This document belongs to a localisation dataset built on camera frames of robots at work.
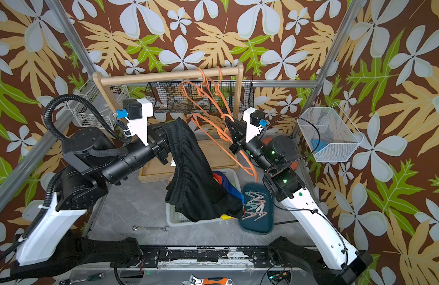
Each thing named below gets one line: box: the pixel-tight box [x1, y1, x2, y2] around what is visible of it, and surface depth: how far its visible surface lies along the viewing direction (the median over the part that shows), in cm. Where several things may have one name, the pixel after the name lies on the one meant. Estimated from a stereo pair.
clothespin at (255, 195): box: [244, 190, 267, 204], surface depth 93 cm
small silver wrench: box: [131, 225, 170, 232], surface depth 84 cm
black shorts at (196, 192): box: [157, 117, 244, 223], surface depth 53 cm
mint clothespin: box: [246, 202, 259, 211], surface depth 90 cm
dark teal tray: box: [238, 182, 275, 235], surface depth 85 cm
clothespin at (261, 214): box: [242, 211, 268, 222], surface depth 86 cm
